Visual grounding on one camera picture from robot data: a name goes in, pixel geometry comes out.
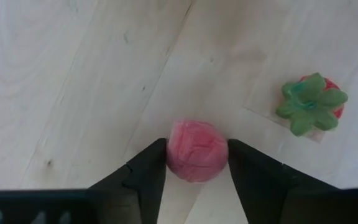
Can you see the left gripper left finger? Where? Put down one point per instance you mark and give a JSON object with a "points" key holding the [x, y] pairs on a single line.
{"points": [[148, 180]]}

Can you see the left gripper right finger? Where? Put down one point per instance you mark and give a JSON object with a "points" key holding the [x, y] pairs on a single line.
{"points": [[253, 180]]}

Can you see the pink toy ball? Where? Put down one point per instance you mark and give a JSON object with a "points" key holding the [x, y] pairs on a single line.
{"points": [[196, 151]]}

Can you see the red toy strawberry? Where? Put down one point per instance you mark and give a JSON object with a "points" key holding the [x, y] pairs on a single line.
{"points": [[309, 105]]}

